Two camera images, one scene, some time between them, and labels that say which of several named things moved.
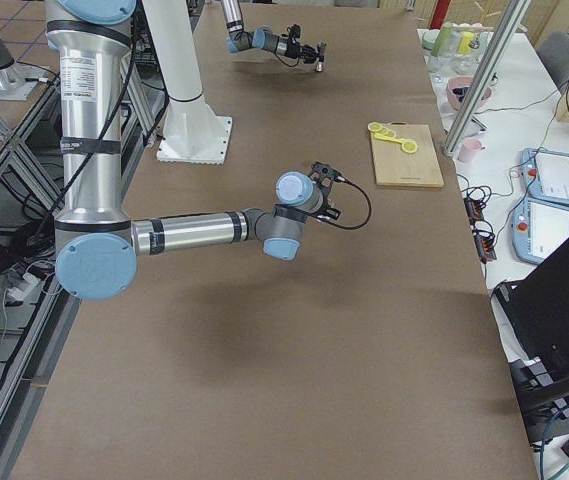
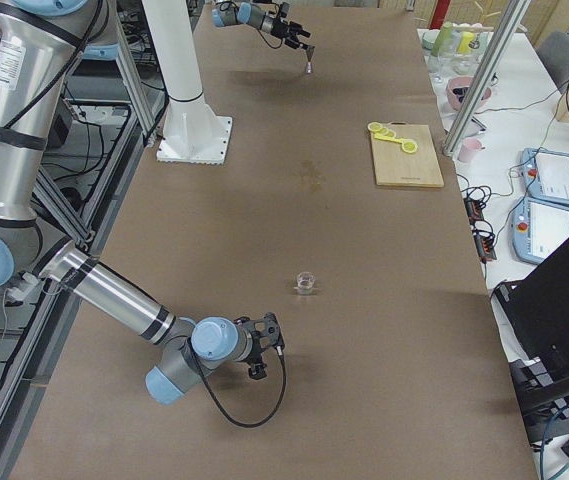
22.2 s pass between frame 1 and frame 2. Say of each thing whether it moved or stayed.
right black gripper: moved
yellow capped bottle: stayed
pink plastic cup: stayed
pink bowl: stayed
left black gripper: moved
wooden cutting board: stayed
